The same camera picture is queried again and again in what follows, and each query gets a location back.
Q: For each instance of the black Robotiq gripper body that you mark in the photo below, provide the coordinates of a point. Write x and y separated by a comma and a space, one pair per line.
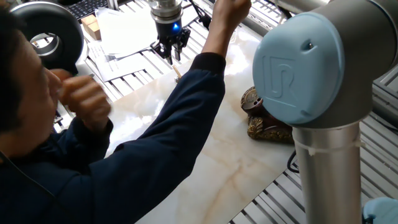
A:
169, 32

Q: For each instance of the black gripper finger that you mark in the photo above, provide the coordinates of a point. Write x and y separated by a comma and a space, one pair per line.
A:
163, 48
184, 39

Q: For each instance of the thin wooden stick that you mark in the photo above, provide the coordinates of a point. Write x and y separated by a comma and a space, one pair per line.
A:
177, 72

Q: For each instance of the antique brass rotary telephone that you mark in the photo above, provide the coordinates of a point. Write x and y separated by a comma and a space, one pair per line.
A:
264, 124

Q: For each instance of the left forearm navy sleeve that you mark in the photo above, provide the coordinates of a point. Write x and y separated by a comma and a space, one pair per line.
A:
90, 137

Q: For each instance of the right forearm navy sleeve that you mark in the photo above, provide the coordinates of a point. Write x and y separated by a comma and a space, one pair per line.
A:
199, 90

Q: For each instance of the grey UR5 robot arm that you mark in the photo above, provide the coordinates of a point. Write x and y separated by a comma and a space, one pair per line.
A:
329, 161

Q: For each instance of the person's right hand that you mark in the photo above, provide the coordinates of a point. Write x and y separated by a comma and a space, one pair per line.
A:
231, 14

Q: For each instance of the person's left hand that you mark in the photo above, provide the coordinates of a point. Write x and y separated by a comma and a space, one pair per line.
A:
84, 99

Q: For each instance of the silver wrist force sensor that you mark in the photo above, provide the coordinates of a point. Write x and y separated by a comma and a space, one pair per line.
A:
164, 11

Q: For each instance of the printed white paper stack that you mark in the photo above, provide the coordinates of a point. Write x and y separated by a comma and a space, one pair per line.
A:
140, 28

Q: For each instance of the black computer keyboard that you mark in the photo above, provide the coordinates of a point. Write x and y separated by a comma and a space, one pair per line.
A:
87, 6

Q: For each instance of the white marble slab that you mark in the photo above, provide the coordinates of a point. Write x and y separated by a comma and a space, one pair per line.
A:
217, 174

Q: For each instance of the person's head black hair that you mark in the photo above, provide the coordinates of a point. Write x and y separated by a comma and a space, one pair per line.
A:
18, 77

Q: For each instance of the navy jacket torso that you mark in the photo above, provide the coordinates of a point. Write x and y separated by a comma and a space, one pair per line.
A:
93, 193

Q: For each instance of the silver metal post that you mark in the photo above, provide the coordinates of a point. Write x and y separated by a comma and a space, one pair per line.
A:
112, 4

